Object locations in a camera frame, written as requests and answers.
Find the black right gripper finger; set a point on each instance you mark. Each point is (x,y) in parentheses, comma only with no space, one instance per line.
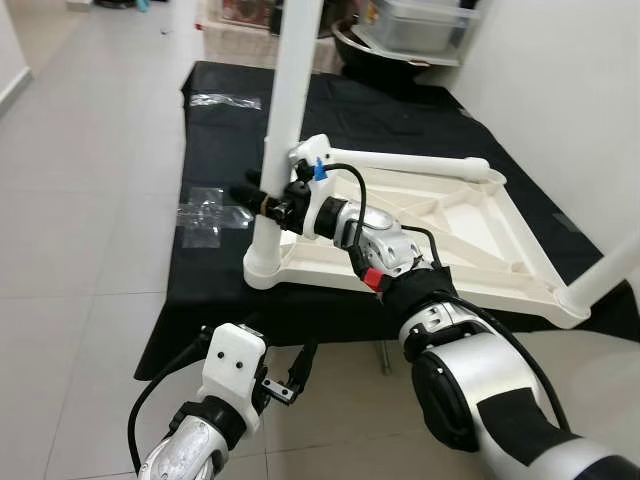
(255,177)
(247,197)

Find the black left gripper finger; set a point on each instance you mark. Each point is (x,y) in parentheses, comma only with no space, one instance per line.
(306,362)

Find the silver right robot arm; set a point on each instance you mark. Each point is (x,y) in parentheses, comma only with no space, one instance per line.
(480,390)

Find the clear tape cross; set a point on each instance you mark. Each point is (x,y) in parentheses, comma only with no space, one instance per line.
(205,215)

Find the black tablecloth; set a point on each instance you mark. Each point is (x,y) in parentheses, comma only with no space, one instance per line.
(220,290)

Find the beige woven bench cover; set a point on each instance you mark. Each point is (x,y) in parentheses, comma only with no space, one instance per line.
(240,48)

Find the black round bowl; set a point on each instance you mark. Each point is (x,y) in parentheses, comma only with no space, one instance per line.
(380,75)

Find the red picture box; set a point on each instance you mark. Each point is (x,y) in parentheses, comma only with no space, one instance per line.
(245,12)

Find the white plastic table top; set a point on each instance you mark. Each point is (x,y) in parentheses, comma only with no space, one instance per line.
(460,230)

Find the black bag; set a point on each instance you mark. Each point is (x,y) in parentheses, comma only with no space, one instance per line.
(335,15)

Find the clear plastic storage box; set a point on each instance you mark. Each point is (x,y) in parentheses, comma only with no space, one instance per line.
(420,30)

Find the black floor cleaning device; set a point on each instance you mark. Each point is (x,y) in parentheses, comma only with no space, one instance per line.
(115,4)

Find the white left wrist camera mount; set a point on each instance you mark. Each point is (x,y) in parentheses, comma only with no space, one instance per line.
(235,355)

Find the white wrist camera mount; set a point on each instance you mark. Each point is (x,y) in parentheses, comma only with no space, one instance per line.
(310,155)
(235,355)

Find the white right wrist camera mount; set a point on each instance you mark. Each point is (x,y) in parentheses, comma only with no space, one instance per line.
(310,155)

